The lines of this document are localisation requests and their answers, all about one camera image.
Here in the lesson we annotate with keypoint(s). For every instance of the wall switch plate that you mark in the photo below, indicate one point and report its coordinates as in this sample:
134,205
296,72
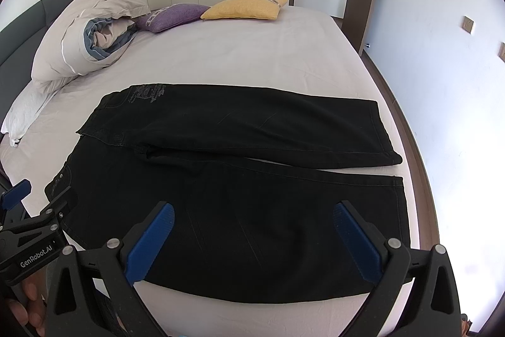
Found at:
467,24
501,52

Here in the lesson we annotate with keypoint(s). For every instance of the white pillow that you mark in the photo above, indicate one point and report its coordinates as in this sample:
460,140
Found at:
27,107

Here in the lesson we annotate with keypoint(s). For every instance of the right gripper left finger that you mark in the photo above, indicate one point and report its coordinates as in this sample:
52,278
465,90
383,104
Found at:
92,291

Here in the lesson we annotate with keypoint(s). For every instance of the person's left hand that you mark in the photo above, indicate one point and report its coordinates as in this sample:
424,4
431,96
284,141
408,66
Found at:
32,312

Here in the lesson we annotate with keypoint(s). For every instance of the yellow cushion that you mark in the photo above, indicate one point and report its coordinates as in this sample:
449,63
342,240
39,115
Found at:
244,9

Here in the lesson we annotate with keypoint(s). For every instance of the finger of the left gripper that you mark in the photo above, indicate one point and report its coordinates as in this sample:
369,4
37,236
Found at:
60,207
15,195

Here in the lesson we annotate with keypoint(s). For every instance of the black denim pants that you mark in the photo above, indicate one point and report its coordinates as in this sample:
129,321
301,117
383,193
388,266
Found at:
253,175

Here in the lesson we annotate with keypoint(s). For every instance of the dark grey headboard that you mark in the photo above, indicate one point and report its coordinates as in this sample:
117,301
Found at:
19,42

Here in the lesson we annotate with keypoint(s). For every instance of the white bed mattress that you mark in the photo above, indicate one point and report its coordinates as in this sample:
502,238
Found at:
302,51

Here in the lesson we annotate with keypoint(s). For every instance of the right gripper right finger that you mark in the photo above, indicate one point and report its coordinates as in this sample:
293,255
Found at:
432,307

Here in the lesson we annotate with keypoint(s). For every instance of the folded grey duvet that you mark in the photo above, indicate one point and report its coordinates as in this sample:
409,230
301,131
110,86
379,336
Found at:
87,36

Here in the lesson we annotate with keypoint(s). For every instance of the purple cushion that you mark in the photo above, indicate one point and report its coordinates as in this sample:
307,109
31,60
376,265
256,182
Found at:
169,17

